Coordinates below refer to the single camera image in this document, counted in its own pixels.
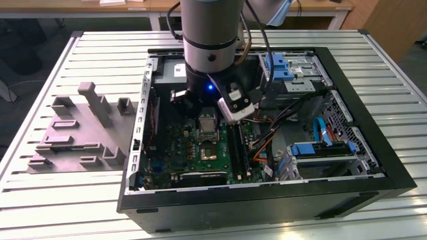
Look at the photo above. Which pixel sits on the metal disk bay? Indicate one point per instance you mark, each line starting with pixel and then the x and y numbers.
pixel 327 167

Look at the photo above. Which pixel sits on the silver CPU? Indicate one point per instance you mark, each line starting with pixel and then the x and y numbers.
pixel 208 123

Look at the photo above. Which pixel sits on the black RAM slot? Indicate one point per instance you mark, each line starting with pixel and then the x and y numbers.
pixel 244 152

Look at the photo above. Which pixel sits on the blue VGA port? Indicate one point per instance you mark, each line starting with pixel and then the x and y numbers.
pixel 140 182

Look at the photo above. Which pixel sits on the green motherboard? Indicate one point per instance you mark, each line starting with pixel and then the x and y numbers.
pixel 180 160

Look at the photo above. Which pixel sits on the black office chair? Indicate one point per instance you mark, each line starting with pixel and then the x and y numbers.
pixel 20 45

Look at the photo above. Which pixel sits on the blue plastic drive carrier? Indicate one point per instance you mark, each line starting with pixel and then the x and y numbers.
pixel 281 67

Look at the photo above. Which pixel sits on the black graphics card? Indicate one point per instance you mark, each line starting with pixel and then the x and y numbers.
pixel 201 178

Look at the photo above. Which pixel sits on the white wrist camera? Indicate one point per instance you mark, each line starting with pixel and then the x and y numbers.
pixel 237 113

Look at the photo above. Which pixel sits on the grey power supply unit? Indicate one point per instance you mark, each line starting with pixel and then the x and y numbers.
pixel 169 86

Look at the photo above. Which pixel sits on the brown wooden cabinet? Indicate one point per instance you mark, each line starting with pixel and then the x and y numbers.
pixel 393 25

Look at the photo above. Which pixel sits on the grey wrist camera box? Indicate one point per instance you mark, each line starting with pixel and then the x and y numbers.
pixel 177 96

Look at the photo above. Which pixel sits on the grey parts rack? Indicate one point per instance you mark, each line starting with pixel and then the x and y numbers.
pixel 89 130

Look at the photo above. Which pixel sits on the black PC case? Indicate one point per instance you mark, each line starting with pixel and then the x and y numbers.
pixel 233 210

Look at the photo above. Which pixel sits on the metal drive cage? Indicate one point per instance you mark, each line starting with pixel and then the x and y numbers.
pixel 296 87

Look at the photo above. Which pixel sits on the white box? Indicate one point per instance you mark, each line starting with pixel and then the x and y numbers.
pixel 113 2

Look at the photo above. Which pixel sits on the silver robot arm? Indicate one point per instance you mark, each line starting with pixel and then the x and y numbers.
pixel 209 32

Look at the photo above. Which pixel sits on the hard disk in blue carrier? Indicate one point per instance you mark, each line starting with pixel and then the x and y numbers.
pixel 303 149

